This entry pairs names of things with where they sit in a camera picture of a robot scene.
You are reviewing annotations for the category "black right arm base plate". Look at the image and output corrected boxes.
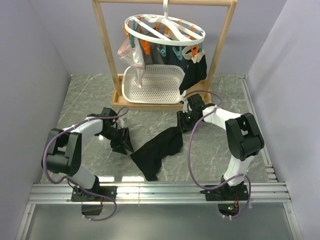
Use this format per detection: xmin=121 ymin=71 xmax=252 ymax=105
xmin=200 ymin=181 xmax=249 ymax=202

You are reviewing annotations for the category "white round clip hanger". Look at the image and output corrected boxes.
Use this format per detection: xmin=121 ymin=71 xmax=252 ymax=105
xmin=123 ymin=0 xmax=206 ymax=60

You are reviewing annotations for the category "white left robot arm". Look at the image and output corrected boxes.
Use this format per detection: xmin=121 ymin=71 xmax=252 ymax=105
xmin=41 ymin=107 xmax=134 ymax=202

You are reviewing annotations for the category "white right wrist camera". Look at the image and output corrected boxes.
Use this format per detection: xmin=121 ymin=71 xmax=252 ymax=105
xmin=180 ymin=98 xmax=192 ymax=113

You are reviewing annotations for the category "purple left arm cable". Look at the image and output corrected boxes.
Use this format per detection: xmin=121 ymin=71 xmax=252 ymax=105
xmin=41 ymin=106 xmax=130 ymax=222

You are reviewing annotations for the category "grey striped hanging underwear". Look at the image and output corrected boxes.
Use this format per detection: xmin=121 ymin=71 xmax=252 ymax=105
xmin=139 ymin=39 xmax=165 ymax=65

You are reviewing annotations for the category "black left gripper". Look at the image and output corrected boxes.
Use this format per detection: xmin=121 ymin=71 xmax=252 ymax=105
xmin=99 ymin=126 xmax=134 ymax=155

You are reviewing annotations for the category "pink white hanging underwear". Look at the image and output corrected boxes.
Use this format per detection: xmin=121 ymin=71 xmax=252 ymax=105
xmin=117 ymin=39 xmax=145 ymax=89

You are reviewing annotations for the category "wooden hanger rack frame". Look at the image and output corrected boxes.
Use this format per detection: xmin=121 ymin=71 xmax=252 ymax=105
xmin=92 ymin=0 xmax=238 ymax=111

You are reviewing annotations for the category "white perforated plastic basket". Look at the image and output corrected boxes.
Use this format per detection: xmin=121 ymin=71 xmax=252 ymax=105
xmin=122 ymin=64 xmax=186 ymax=105

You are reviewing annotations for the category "navy hanging underwear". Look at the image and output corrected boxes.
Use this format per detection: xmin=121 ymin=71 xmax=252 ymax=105
xmin=160 ymin=45 xmax=189 ymax=72

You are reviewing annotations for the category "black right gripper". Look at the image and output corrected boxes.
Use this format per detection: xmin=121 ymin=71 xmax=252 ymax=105
xmin=176 ymin=110 xmax=200 ymax=134

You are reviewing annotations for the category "black boxer underwear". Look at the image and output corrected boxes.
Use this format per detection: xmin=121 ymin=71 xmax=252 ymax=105
xmin=130 ymin=126 xmax=183 ymax=181

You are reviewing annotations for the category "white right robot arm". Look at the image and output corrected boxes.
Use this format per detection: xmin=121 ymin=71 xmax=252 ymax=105
xmin=177 ymin=91 xmax=265 ymax=200

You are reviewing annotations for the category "black hanging underwear white band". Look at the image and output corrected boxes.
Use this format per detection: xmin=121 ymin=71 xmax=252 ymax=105
xmin=179 ymin=46 xmax=207 ymax=95

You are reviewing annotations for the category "aluminium mounting rail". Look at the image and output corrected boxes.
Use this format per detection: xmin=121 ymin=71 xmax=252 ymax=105
xmin=27 ymin=182 xmax=291 ymax=205

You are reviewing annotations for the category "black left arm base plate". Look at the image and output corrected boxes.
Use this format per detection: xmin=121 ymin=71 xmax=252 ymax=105
xmin=70 ymin=186 xmax=117 ymax=202

